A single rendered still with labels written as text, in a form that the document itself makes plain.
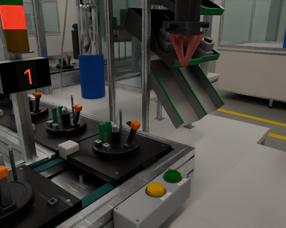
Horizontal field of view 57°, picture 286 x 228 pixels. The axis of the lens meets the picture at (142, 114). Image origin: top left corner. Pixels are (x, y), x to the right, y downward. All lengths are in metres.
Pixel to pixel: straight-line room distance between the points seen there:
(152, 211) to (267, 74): 4.18
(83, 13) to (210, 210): 1.27
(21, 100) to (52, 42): 9.53
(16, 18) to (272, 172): 0.86
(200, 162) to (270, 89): 3.76
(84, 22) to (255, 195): 1.27
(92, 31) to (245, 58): 3.43
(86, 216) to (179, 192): 0.22
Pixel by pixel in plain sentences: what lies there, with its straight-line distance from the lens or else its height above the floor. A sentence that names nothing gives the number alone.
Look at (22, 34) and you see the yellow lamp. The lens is 0.68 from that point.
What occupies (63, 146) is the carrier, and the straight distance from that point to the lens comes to 0.79.
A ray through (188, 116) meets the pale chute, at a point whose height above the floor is 1.01.
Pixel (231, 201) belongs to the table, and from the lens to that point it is 0.80.
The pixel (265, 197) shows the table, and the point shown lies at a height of 0.86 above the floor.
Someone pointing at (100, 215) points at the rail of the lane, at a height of 0.96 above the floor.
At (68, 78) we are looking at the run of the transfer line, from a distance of 2.09.
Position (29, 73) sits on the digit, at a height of 1.21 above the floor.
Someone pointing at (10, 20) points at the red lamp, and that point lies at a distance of 0.68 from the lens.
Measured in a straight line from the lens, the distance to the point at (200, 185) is 0.84.
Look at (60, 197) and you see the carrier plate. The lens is 0.62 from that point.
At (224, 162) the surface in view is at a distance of 0.98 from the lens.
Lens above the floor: 1.33
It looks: 19 degrees down
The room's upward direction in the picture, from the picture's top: straight up
